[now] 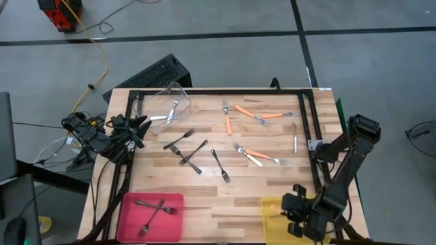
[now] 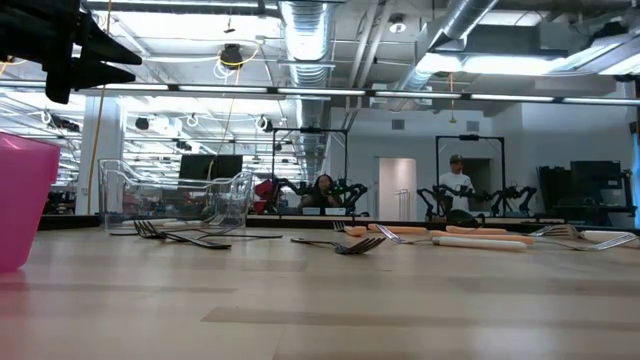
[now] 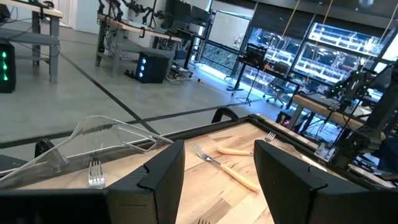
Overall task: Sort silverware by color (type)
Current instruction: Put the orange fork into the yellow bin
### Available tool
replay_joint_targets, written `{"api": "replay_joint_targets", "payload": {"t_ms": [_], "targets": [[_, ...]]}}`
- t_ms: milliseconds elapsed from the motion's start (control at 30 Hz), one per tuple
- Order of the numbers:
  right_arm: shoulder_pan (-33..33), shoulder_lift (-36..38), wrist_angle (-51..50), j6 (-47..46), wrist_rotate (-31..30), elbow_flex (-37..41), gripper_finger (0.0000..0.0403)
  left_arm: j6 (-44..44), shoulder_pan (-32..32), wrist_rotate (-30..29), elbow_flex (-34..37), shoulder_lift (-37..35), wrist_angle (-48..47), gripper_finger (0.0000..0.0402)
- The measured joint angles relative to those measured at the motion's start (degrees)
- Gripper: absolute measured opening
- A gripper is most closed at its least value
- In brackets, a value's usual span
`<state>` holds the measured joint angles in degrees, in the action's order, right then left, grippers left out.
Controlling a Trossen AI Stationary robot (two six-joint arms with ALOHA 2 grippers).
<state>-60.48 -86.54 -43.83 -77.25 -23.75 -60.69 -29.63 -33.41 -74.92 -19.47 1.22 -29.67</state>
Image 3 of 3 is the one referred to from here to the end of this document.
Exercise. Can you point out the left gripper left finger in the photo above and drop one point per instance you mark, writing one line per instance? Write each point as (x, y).
(155, 193)

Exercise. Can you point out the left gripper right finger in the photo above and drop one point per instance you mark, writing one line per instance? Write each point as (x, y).
(286, 193)

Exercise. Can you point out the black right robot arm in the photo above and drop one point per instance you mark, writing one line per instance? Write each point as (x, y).
(384, 112)

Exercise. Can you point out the black background robot arm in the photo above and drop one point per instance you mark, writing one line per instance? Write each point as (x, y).
(348, 85)
(133, 7)

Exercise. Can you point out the black metal fork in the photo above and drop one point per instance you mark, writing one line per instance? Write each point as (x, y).
(203, 222)

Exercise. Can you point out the clear plastic bin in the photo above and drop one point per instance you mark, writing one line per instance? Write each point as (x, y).
(93, 130)

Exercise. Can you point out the wooden work table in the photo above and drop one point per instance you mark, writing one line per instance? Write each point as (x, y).
(317, 109)

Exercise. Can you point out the office chair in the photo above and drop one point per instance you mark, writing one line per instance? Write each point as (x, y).
(276, 93)

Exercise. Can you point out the black computer blue lights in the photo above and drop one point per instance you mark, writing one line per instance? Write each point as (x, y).
(154, 67)

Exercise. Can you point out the black tripod stand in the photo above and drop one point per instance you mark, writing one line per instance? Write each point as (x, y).
(255, 54)

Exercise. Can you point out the table with grey legs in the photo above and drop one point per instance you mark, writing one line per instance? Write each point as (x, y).
(124, 26)
(54, 46)

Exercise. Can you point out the white board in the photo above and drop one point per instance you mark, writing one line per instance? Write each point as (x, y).
(228, 31)

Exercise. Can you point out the black computer green lights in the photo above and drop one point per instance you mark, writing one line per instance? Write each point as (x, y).
(7, 71)

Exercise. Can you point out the grey metal bracket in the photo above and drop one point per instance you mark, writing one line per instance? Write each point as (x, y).
(325, 152)

